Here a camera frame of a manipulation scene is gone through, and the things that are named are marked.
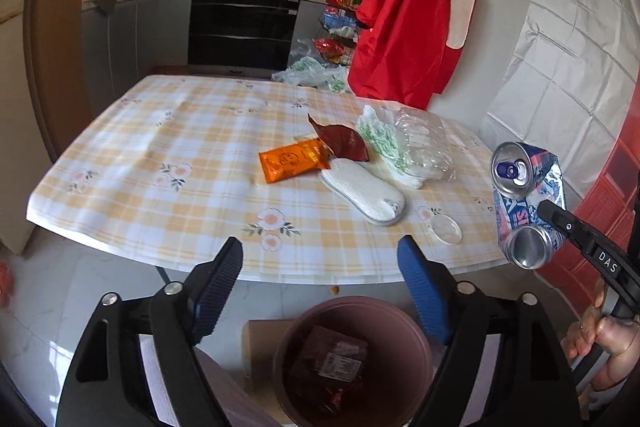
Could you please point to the red plastic cabinet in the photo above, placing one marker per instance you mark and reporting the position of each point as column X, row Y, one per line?
column 615, row 187

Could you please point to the plastic bags on floor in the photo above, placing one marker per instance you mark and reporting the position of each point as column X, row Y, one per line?
column 312, row 74

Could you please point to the green printed plastic bag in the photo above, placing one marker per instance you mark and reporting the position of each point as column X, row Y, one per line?
column 380, row 139

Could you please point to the clear plastic container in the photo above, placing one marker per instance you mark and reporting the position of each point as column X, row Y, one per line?
column 422, row 142

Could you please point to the black oven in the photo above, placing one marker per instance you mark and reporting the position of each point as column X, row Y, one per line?
column 240, row 32

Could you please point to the red apron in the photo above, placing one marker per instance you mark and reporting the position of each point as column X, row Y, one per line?
column 410, row 7

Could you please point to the red plastic bag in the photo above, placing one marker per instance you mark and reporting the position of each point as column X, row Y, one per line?
column 4, row 282

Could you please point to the red packet with white label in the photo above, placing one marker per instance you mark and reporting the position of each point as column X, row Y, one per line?
column 330, row 357

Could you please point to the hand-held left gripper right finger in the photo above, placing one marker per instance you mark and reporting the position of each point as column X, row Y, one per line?
column 425, row 292

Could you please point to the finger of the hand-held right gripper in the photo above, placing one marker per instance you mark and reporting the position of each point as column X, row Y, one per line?
column 565, row 227

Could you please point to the round plastic lid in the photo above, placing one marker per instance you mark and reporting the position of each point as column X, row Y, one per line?
column 445, row 228

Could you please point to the grey base cabinets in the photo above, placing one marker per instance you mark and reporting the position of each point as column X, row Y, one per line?
column 140, row 37

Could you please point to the white wall sheet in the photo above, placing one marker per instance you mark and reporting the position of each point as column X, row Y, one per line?
column 565, row 57

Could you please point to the orange snack packet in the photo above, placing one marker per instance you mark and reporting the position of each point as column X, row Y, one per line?
column 292, row 159

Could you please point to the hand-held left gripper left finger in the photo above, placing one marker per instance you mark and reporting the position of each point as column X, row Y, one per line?
column 220, row 292

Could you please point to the mauve plastic bin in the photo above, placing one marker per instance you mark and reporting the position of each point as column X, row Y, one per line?
column 400, row 342

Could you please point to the white oval foam pad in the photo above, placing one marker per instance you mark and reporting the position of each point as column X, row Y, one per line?
column 365, row 192

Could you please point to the person's right hand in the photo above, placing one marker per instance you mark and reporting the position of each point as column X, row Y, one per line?
column 622, row 342

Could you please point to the crushed blue red can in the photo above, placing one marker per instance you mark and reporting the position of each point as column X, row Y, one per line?
column 520, row 207

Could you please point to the cardboard box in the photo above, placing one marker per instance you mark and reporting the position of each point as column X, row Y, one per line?
column 260, row 347

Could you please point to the dark red foil wrapper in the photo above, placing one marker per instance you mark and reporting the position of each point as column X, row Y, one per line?
column 345, row 142

